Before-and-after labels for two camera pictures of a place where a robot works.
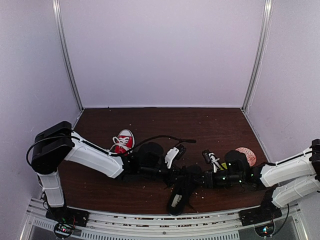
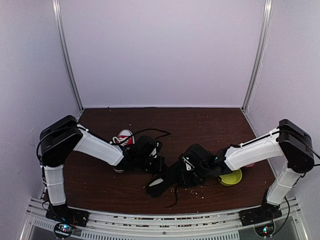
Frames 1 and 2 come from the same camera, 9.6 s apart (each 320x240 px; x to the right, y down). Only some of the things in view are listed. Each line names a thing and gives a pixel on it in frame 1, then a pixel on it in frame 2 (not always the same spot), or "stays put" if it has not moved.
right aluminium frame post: x=267 y=11 stays put
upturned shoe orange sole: x=183 y=189 → x=173 y=178
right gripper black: x=208 y=180 → x=184 y=180
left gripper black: x=173 y=178 → x=159 y=169
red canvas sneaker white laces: x=124 y=143 stays put
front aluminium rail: x=161 y=226 stays put
